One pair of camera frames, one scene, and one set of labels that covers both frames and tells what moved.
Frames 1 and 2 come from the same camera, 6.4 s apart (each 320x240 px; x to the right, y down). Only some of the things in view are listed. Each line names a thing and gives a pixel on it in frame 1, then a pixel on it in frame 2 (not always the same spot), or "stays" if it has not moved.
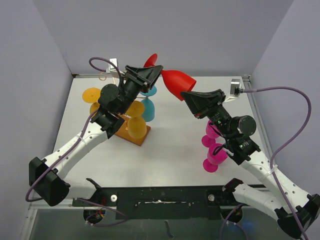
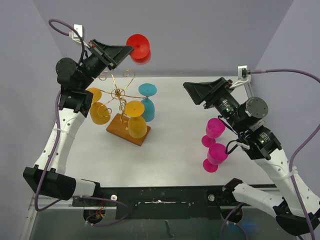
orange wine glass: x=137 y=127 stays
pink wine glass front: x=217 y=154 stays
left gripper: x=149 y=74 to x=118 y=53
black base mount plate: x=198 y=202 stays
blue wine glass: x=148 y=113 stays
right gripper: x=202 y=104 to x=199 y=91
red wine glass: x=177 y=81 to x=141 y=53
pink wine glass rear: x=212 y=132 stays
